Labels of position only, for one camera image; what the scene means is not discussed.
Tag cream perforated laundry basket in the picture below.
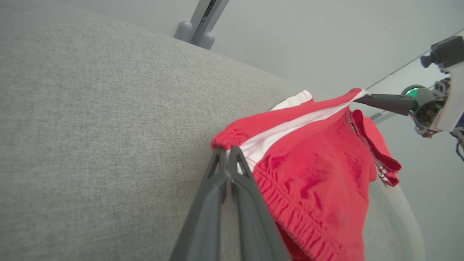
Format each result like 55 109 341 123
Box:
364 177 427 261

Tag teal-plug cable of right gripper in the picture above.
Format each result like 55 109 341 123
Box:
453 130 464 162

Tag red and white garment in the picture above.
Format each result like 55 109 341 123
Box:
211 88 402 261

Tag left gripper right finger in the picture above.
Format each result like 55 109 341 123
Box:
229 146 290 261

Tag grey post with black slot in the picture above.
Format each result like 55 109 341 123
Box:
174 0 230 51

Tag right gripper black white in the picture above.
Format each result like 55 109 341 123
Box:
353 67 464 138

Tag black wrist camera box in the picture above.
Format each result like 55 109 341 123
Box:
420 35 464 70

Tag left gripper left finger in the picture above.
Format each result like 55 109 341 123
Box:
170 147 228 261

